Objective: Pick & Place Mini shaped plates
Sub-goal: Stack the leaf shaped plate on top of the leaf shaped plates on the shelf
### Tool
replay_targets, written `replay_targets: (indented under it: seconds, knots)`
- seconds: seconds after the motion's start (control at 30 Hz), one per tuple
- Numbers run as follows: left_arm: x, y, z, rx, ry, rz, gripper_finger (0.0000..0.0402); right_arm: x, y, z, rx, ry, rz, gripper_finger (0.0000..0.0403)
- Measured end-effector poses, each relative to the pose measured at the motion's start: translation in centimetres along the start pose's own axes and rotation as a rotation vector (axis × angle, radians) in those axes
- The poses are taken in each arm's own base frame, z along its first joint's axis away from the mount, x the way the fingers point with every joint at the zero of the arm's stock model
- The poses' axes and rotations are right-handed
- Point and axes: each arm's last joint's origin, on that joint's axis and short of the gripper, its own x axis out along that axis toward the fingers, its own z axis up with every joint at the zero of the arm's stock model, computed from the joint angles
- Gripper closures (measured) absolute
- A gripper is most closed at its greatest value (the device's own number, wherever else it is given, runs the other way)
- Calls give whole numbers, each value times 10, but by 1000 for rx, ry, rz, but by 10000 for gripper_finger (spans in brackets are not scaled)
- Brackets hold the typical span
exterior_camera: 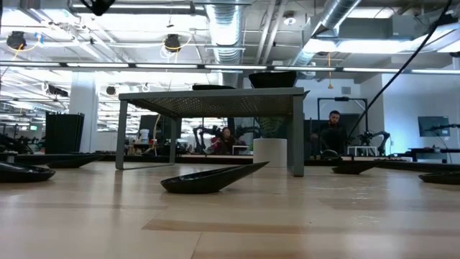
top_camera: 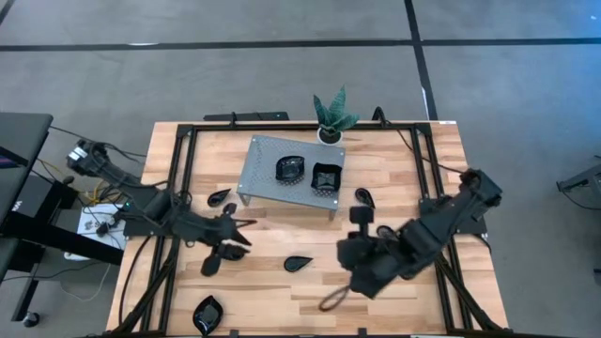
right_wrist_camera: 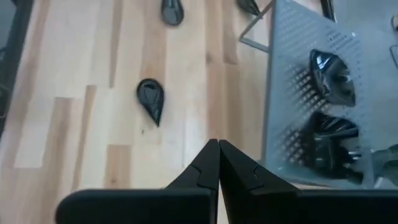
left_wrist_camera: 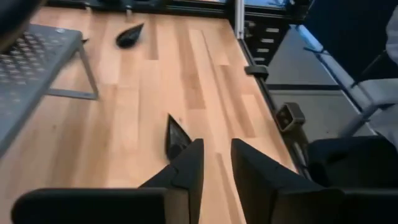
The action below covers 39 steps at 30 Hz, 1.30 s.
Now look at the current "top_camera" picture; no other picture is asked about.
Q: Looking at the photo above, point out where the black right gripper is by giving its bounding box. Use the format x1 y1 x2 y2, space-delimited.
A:
336 233 408 300

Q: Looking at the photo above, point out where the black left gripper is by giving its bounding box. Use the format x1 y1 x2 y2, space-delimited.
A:
191 202 258 248

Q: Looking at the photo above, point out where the black leaf-shaped mini plate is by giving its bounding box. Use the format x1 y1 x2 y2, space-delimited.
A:
192 295 224 337
274 155 306 183

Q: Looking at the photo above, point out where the grey perforated metal riser shelf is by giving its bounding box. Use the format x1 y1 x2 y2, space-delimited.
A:
236 134 347 222

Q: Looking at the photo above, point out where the black flat bar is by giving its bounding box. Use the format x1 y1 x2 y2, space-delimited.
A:
203 111 290 123

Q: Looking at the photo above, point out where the green plant in white pot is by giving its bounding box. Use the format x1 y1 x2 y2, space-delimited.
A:
313 85 362 146

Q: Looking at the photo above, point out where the white printed sheet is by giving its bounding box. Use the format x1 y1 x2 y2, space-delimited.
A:
76 203 127 250

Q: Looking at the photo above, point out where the black computer case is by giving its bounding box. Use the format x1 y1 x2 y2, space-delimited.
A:
11 174 79 222

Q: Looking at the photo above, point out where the grey chair base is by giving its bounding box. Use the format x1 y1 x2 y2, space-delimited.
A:
556 154 601 213

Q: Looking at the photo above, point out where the black desk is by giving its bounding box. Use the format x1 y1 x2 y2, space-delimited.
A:
0 111 126 325

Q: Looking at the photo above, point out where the laptop screen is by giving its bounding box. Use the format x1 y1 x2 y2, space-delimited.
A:
0 145 24 171

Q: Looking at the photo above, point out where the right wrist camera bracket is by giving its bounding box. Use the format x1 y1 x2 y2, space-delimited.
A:
348 205 376 238

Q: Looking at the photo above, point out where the right gripper cable loop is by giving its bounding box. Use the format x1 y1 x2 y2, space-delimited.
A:
318 284 351 313

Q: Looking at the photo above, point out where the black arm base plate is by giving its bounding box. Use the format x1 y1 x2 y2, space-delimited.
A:
122 206 192 238
419 196 488 236

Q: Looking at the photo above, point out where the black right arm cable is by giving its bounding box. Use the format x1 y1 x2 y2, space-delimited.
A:
382 115 466 174

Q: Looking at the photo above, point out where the thick black cable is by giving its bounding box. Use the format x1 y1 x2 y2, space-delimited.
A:
118 234 156 328

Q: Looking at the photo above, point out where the thin black cable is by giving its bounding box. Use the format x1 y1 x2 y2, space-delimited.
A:
49 125 147 159

